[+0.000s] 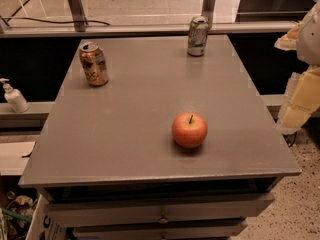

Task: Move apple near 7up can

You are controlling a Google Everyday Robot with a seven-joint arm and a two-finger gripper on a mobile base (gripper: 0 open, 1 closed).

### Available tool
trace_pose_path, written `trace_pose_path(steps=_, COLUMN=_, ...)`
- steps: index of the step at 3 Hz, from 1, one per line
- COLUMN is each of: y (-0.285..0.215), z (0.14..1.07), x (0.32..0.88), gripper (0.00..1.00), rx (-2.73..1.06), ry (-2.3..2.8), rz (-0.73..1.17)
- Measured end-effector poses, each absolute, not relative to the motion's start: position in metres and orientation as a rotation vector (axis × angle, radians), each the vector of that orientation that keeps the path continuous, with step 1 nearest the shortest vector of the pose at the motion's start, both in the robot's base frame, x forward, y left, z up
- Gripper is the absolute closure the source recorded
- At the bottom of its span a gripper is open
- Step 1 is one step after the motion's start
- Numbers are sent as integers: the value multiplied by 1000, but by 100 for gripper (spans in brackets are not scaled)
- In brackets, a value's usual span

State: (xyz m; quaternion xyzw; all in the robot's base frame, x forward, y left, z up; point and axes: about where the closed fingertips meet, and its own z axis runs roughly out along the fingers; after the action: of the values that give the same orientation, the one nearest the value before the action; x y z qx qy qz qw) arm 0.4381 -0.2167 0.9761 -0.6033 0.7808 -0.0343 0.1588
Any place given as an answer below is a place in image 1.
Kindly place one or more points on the grey upper drawer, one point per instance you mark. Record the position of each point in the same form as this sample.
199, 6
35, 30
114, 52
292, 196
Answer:
161, 210

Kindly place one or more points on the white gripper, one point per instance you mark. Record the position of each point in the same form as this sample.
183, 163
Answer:
310, 39

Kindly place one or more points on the brown gold soda can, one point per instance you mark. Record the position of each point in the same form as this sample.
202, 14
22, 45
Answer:
93, 63

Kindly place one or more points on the green 7up can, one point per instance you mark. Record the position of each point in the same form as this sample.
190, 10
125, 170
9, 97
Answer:
197, 37

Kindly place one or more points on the grey lower drawer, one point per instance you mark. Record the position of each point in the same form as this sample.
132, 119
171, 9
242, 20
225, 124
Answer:
169, 231

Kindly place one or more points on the metal railing frame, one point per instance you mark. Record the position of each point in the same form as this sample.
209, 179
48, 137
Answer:
33, 18

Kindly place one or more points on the red apple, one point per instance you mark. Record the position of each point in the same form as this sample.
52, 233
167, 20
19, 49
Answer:
189, 130

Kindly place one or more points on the white pump bottle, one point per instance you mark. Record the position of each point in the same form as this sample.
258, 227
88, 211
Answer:
14, 97

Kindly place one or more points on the white cardboard box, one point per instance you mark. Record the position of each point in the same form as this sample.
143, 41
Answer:
43, 226

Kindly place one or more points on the grey drawer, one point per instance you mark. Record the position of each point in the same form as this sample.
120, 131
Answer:
169, 231
161, 210

